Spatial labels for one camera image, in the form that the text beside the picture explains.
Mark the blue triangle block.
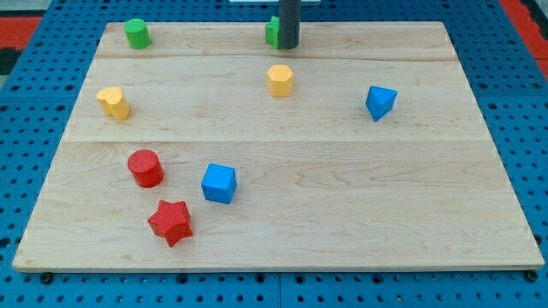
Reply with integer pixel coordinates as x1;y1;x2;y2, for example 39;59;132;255
364;86;397;121

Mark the yellow hexagon block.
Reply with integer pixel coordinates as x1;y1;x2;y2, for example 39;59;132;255
266;64;294;98

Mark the red cylinder block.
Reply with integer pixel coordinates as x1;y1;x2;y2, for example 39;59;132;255
127;149;164;188

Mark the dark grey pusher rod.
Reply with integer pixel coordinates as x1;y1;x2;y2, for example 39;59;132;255
279;0;301;49

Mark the yellow heart block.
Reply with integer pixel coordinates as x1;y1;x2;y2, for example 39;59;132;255
96;86;130;120

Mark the red star block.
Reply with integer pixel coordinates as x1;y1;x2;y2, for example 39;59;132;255
147;200;194;247

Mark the light wooden board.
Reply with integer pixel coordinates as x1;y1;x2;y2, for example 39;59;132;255
13;21;545;273

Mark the blue cube block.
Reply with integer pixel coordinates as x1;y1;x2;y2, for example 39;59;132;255
201;163;237;204

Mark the green star block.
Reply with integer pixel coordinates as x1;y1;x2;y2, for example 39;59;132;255
265;16;281;50

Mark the green cylinder block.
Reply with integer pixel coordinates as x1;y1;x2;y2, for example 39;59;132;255
123;18;152;50

